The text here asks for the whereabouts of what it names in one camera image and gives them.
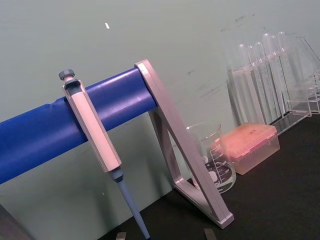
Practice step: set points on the grey stand with blue bar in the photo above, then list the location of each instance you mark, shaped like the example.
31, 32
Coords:
172, 140

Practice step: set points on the clear glass beaker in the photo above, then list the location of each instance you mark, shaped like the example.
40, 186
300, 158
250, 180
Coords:
225, 180

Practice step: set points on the clear conical glass flask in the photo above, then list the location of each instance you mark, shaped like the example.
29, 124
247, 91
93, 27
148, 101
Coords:
306, 60

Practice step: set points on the black table cloth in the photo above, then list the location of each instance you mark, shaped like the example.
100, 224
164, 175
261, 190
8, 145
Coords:
275, 200

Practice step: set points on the white and blue pipette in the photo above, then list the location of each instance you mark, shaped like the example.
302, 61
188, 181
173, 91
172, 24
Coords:
93, 125

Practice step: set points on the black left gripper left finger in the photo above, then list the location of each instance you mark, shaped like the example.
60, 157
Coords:
121, 236

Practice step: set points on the clear acrylic tube rack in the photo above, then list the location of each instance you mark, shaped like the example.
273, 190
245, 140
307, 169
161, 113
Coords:
297, 110

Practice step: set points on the pink plastic tip box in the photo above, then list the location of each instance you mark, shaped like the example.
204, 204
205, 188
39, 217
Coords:
252, 142

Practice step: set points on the clear plastic test tube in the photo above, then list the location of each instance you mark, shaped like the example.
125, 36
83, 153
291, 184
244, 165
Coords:
282, 40
260, 52
243, 57
252, 56
274, 43
267, 42

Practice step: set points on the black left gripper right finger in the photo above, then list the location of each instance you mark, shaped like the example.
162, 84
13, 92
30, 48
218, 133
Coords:
210, 235

